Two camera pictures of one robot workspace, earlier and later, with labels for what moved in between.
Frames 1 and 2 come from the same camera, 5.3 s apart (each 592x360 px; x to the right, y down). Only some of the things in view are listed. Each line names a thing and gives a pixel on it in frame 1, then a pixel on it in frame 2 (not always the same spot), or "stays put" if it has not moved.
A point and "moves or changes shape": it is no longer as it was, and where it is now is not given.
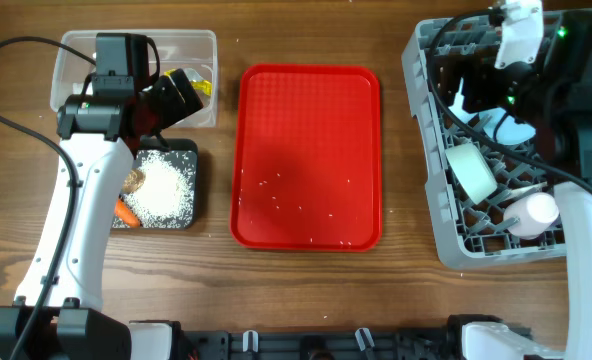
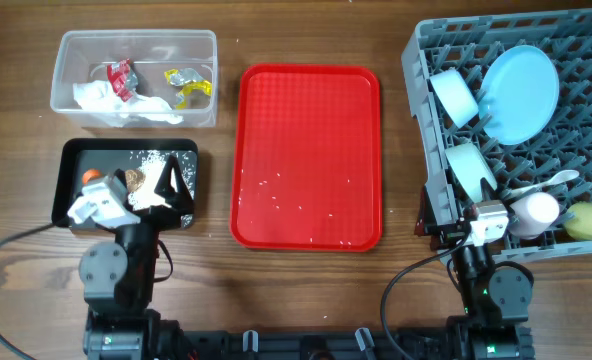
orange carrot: [126, 214] moves or changes shape
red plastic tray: [306, 169] stays put
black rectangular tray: [160, 189] stays put
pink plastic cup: [536, 212] stays put
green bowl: [472, 170] stays put
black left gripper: [174, 98] -> [152, 213]
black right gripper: [478, 69] -> [427, 226]
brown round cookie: [134, 179] stays put
